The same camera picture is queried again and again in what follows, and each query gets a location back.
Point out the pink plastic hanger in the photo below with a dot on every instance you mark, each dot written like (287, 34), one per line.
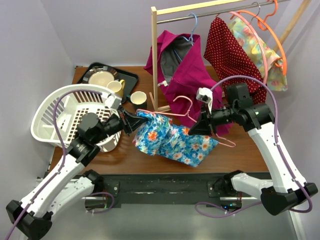
(236, 49)

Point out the orange plastic hanger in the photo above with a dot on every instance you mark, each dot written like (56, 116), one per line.
(262, 25)

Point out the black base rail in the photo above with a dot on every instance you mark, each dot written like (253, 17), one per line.
(161, 189)

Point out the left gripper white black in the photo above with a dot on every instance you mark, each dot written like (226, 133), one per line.
(129, 122)

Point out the blue floral cloth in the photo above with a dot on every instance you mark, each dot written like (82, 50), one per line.
(159, 136)

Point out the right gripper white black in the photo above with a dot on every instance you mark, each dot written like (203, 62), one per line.
(202, 126)

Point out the magenta cloth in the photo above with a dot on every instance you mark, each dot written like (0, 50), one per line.
(181, 78)

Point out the wooden clothes rack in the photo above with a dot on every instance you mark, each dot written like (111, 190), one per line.
(157, 97)

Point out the yellow mug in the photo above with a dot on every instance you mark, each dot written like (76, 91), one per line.
(117, 86)

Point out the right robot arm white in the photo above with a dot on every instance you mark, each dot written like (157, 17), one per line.
(287, 188)

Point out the red polka dot skirt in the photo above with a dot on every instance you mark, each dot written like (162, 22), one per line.
(226, 55)

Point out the pink wire hanger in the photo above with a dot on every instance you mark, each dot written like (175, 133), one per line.
(187, 114)

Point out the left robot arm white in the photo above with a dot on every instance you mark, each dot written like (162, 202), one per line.
(33, 215)

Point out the black tray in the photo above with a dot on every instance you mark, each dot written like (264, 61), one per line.
(130, 78)

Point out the white laundry basket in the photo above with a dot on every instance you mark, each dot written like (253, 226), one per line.
(66, 106)

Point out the cream plate black rim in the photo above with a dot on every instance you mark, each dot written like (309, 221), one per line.
(100, 75)

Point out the blue wire hanger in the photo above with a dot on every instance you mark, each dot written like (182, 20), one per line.
(190, 39)

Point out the black mug cream inside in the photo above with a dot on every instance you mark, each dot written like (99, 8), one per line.
(138, 99)

